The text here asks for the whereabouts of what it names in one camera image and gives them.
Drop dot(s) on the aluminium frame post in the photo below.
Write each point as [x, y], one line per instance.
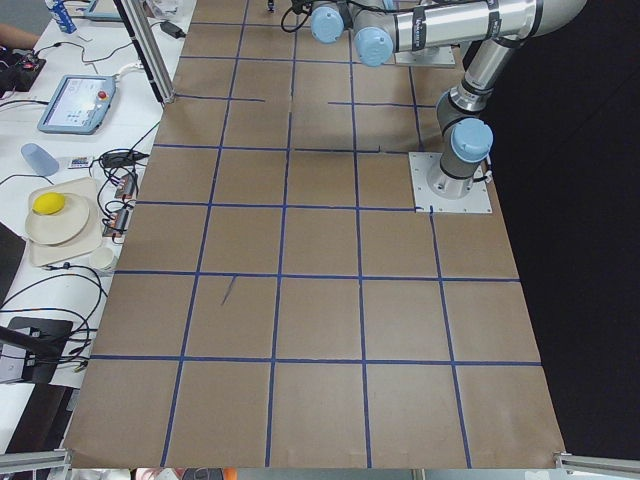
[139, 30]

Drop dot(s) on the blue plastic cup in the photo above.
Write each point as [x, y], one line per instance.
[41, 161]

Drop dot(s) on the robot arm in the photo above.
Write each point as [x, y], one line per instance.
[424, 32]

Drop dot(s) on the yellow lemon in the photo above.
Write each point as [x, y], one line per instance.
[49, 203]

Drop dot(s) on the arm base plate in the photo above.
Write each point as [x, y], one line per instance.
[431, 57]
[435, 192]

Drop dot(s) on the beige tray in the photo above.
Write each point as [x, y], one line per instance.
[88, 240]

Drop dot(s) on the black power adapter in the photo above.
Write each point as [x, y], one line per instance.
[172, 30]

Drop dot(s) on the milk carton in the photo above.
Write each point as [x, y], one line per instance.
[61, 16]

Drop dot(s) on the beige plate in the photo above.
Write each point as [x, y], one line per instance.
[61, 227]

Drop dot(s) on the teach pendant tablet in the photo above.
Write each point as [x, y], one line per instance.
[79, 105]

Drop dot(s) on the white paper cup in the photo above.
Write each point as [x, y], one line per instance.
[103, 260]

